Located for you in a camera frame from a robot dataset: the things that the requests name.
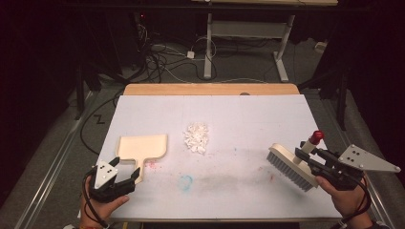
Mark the wooden table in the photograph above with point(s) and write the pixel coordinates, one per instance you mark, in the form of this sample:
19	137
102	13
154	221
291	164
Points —
207	89

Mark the desk with white metal frame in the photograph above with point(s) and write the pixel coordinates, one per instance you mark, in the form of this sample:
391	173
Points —
208	47

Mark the person's left hand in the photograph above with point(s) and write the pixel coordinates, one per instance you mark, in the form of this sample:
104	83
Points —
102	210

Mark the black metal stand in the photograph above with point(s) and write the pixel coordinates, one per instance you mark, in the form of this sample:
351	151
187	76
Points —
79	95
342	101

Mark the pile of white paper scraps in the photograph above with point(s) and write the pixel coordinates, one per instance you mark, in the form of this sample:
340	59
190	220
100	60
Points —
196	137

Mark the white power adapter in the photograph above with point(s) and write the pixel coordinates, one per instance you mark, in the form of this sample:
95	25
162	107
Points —
190	54

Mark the white table mat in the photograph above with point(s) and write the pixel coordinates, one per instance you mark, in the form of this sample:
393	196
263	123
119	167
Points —
238	127

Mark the person's right hand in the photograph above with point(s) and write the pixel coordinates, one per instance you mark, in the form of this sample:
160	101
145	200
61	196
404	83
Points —
345	200

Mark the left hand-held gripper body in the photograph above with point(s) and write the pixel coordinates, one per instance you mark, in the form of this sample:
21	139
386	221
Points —
103	187

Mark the cream plastic dustpan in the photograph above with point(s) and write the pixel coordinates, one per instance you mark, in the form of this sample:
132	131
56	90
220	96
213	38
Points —
143	148

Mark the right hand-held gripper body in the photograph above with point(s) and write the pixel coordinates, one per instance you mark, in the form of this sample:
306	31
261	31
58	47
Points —
337	173

